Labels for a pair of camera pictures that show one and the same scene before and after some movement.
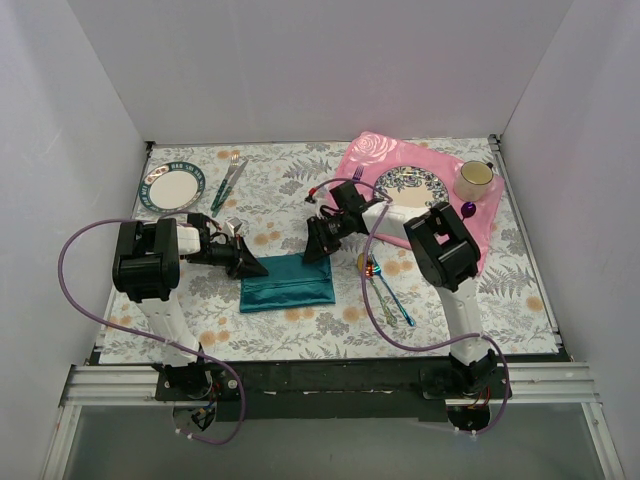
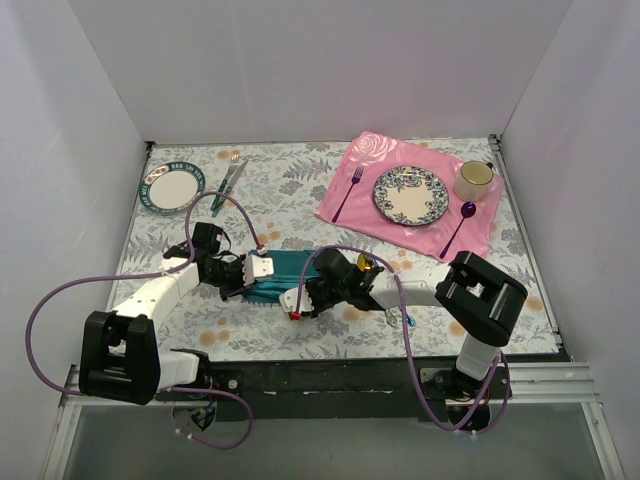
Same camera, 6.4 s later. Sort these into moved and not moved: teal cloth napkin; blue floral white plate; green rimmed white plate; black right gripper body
Moved: black right gripper body
Not moved: teal cloth napkin; blue floral white plate; green rimmed white plate
